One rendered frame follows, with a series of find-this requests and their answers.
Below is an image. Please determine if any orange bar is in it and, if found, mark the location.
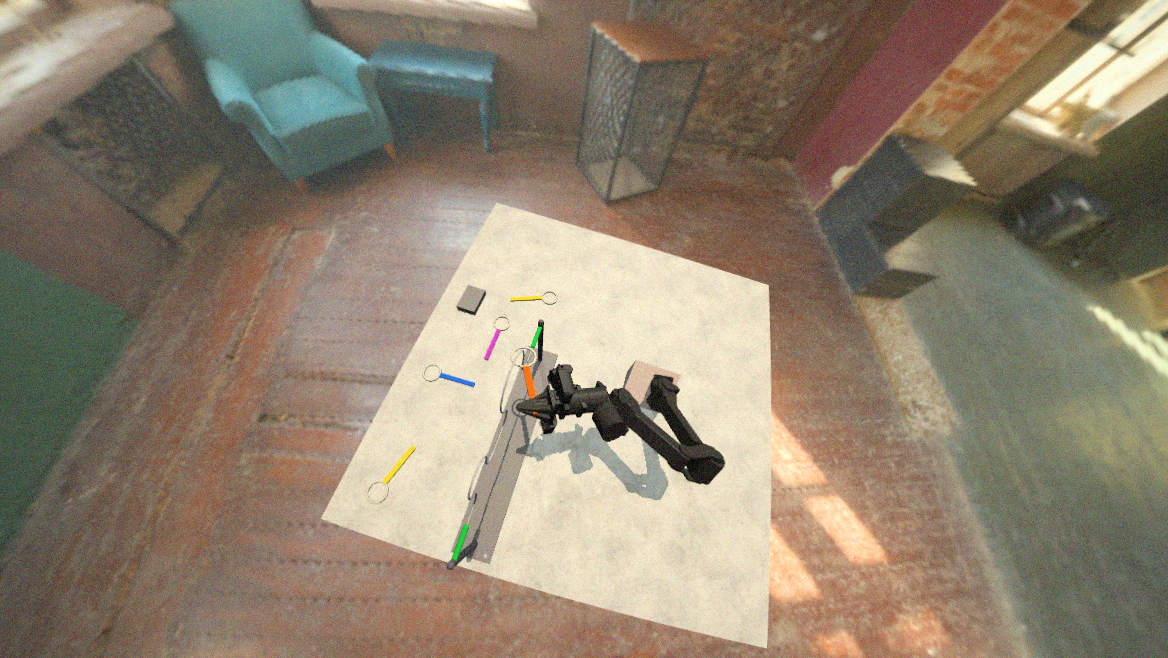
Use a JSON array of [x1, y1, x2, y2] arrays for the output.
[[510, 346, 537, 399]]

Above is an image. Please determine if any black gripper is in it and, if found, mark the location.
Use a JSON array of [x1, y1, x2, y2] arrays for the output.
[[515, 369, 590, 434]]

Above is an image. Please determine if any magenta handle with grey loop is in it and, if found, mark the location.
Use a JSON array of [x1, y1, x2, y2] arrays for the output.
[[484, 316, 510, 360]]

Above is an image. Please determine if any grey loop with yellow handle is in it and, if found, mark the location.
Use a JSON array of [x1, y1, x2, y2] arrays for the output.
[[366, 446, 416, 504], [510, 291, 558, 304]]

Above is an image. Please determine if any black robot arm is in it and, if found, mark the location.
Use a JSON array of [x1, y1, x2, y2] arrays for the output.
[[585, 374, 726, 485]]

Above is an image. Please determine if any blue handle with beige loop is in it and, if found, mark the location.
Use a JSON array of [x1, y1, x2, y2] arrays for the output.
[[422, 363, 475, 387]]

